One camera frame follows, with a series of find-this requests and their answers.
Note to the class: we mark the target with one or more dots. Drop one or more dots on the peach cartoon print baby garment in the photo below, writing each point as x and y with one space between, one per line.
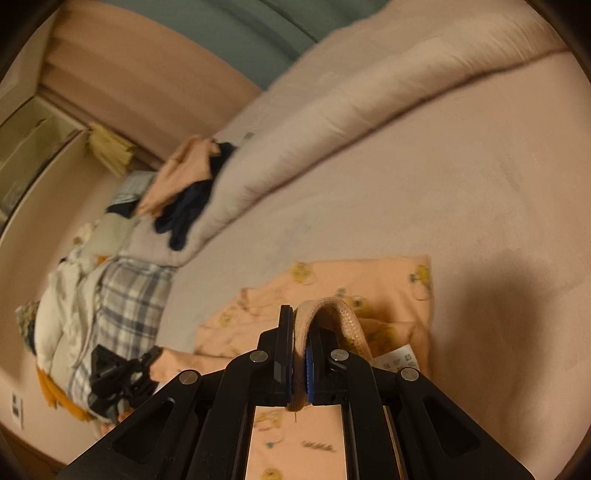
382 309

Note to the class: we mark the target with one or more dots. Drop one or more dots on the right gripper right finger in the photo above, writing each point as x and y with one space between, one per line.
321 382

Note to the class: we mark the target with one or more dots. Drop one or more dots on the pale green pillow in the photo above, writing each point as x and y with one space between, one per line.
104 237

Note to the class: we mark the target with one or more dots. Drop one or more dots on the wall power outlet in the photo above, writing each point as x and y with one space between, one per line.
17 410

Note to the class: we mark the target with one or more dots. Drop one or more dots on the grey plaid pillow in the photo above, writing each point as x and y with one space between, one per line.
122 306

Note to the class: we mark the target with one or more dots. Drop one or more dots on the yellow fringed cloth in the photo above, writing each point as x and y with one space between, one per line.
112 150

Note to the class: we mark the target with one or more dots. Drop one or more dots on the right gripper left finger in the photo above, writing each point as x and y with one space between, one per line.
276 377

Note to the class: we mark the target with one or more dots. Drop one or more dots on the dark navy garment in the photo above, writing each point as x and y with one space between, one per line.
178 216

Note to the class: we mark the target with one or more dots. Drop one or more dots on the teal curtain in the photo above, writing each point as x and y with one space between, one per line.
260 39

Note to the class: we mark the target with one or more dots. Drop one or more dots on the grey rolled duvet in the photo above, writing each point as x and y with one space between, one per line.
349 84

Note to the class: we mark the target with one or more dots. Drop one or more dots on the orange cloth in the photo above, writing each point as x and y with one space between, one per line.
55 396

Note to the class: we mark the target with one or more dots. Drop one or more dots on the plain peach garment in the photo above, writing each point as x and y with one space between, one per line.
189 163

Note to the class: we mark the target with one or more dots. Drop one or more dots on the white crumpled bedding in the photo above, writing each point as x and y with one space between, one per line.
67 307

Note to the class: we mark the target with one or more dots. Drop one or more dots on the beige curtain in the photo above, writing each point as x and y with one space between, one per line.
138 78

